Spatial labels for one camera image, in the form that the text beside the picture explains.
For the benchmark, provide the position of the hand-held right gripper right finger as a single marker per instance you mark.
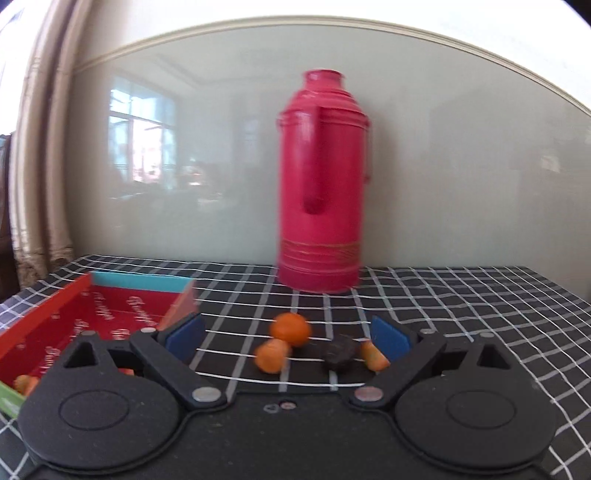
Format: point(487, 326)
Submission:
point(388, 339)

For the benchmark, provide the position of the dark brown dried fruit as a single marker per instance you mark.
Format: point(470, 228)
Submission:
point(339, 353)

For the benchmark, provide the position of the small pale orange fruit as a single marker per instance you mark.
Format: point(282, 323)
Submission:
point(373, 355)
point(271, 356)

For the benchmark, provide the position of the black white checked tablecloth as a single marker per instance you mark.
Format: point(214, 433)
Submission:
point(485, 314)

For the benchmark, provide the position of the red thermos flask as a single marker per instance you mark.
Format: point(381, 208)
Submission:
point(323, 184)

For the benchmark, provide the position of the dark wooden chair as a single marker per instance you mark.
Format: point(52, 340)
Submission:
point(5, 267)

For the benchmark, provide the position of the beige lace curtain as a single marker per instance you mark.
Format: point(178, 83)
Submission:
point(41, 161)

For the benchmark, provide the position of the green and red cardboard box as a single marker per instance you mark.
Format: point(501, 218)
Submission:
point(115, 304)

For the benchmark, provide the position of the orange tangerine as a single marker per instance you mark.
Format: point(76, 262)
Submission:
point(290, 328)
point(19, 382)

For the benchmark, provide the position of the wrinkled orange fruit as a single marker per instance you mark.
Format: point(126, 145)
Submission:
point(31, 386)

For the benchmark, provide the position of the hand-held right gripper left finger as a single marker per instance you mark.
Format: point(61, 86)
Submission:
point(184, 337)

